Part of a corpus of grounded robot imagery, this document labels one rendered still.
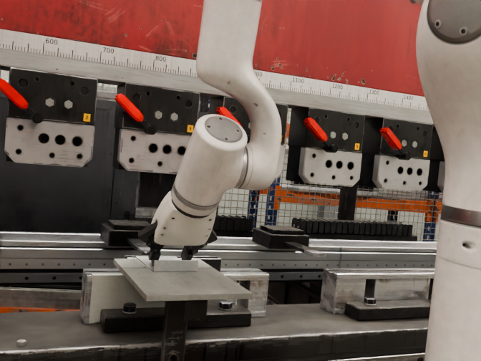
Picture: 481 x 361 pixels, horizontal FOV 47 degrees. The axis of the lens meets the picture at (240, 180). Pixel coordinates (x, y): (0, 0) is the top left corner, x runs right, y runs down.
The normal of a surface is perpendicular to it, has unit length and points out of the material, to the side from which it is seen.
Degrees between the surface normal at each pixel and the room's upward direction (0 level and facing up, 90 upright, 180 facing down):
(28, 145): 90
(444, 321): 90
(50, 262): 90
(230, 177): 127
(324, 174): 90
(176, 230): 132
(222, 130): 41
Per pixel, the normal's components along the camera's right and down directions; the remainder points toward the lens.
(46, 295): 0.18, 0.07
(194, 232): 0.28, 0.74
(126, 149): 0.40, 0.08
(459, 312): -0.84, -0.05
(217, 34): -0.28, 0.08
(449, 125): -0.84, 0.48
